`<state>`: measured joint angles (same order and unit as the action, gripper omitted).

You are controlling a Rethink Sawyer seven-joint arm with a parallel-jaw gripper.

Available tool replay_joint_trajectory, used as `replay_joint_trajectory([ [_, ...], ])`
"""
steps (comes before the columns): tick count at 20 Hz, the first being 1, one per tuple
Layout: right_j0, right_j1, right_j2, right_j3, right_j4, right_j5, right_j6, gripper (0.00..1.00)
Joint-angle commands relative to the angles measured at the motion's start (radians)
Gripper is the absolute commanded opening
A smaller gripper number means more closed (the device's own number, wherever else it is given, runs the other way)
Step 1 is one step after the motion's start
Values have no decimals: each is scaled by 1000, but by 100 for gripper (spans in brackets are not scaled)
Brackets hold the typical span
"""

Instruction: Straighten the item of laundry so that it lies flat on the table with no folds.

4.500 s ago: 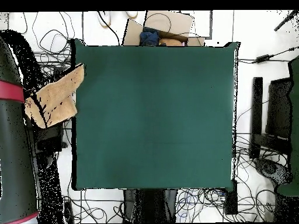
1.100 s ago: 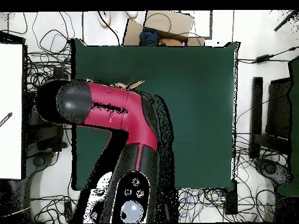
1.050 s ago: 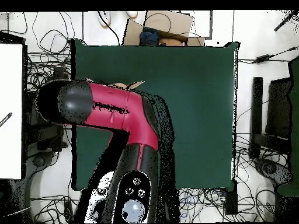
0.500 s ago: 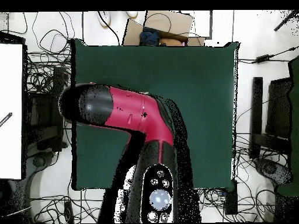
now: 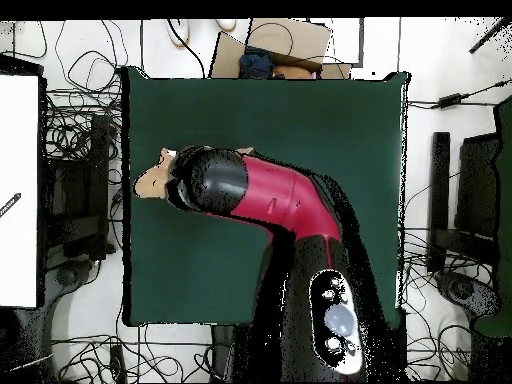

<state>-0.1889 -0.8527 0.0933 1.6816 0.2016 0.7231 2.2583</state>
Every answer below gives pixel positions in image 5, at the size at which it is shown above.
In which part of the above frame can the black upright bar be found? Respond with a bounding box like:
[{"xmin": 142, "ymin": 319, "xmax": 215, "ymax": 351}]
[{"xmin": 426, "ymin": 131, "xmax": 451, "ymax": 273}]

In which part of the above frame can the orange garment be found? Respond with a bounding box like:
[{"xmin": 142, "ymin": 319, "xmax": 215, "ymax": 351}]
[{"xmin": 272, "ymin": 64, "xmax": 315, "ymax": 80}]

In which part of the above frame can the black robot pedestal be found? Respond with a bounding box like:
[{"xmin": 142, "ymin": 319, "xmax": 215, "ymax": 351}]
[{"xmin": 210, "ymin": 324, "xmax": 241, "ymax": 383}]

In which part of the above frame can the dark green fabric panel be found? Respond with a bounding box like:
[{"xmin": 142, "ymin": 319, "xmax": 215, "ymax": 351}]
[{"xmin": 473, "ymin": 95, "xmax": 512, "ymax": 337}]

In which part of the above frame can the black marker pen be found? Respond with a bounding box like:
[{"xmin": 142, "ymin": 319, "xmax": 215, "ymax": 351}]
[{"xmin": 0, "ymin": 192, "xmax": 22, "ymax": 219}]

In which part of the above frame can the black tripod leg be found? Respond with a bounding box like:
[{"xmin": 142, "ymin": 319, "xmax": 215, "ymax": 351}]
[{"xmin": 468, "ymin": 17, "xmax": 512, "ymax": 55}]

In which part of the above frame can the orange terry towel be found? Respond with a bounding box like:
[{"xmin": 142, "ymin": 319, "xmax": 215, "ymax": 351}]
[{"xmin": 132, "ymin": 146, "xmax": 256, "ymax": 200}]

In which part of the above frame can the dark green table cloth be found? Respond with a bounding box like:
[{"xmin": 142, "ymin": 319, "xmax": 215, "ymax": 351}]
[{"xmin": 120, "ymin": 65, "xmax": 413, "ymax": 327}]

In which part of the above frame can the white board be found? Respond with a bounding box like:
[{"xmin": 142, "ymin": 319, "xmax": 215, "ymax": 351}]
[{"xmin": 0, "ymin": 74, "xmax": 40, "ymax": 308}]

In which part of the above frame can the brown cardboard box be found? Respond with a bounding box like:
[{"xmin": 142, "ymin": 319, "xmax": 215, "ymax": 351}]
[{"xmin": 209, "ymin": 17, "xmax": 353, "ymax": 80}]

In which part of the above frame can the dark blue garment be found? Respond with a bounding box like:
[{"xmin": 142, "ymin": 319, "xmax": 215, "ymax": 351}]
[{"xmin": 238, "ymin": 46, "xmax": 275, "ymax": 80}]

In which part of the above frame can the black power adapter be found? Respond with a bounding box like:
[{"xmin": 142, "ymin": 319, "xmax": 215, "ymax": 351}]
[{"xmin": 437, "ymin": 92, "xmax": 465, "ymax": 109}]

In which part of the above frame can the black equipment stand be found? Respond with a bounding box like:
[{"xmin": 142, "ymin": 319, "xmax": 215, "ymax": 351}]
[{"xmin": 39, "ymin": 113, "xmax": 117, "ymax": 261}]

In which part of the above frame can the black cable tangle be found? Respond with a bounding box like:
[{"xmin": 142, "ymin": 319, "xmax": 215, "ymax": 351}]
[
  {"xmin": 401, "ymin": 223, "xmax": 495, "ymax": 281},
  {"xmin": 51, "ymin": 303, "xmax": 211, "ymax": 383},
  {"xmin": 41, "ymin": 19, "xmax": 129, "ymax": 161}
]

